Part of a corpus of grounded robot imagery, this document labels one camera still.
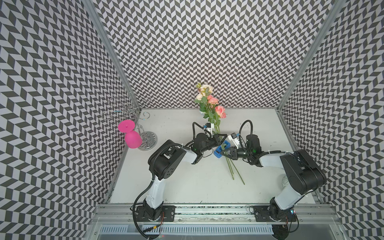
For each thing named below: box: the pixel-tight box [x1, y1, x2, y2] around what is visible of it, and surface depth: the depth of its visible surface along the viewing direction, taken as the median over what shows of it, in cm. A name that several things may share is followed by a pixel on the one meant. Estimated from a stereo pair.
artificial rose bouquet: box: [194, 83, 245, 185], surface depth 89 cm
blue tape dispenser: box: [213, 140, 231, 159], surface depth 94 cm
